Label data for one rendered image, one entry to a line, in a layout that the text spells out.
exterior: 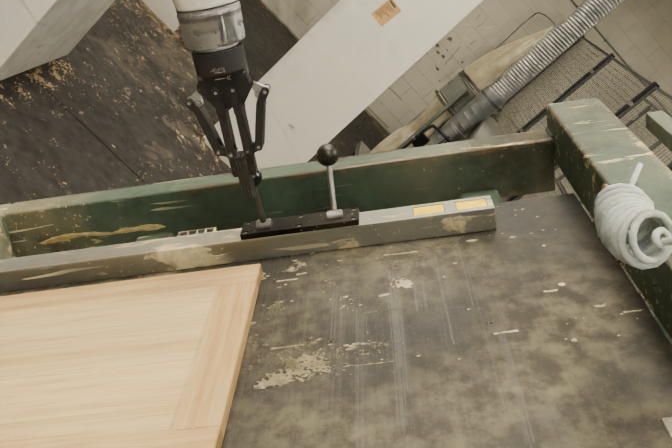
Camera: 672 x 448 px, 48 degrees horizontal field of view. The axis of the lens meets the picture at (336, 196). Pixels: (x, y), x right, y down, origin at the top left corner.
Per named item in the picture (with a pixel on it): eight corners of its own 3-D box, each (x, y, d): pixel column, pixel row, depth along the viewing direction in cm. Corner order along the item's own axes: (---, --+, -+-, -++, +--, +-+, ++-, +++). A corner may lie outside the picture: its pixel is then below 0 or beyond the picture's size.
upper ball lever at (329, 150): (325, 224, 127) (316, 147, 128) (348, 222, 126) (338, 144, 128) (323, 223, 123) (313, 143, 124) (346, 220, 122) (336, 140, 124)
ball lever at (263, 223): (255, 224, 128) (237, 162, 120) (277, 221, 128) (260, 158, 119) (254, 239, 125) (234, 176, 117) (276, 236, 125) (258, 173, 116)
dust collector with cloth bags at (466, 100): (349, 150, 737) (525, -9, 670) (397, 200, 750) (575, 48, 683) (336, 199, 609) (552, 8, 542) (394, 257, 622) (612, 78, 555)
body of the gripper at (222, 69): (182, 55, 104) (197, 118, 108) (241, 46, 104) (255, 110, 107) (193, 44, 111) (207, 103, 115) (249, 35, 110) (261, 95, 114)
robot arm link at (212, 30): (234, 6, 101) (243, 49, 103) (243, -5, 109) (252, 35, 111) (168, 16, 101) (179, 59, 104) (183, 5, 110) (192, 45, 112)
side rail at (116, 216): (30, 248, 160) (13, 202, 156) (549, 179, 150) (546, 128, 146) (18, 261, 155) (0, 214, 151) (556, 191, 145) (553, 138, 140)
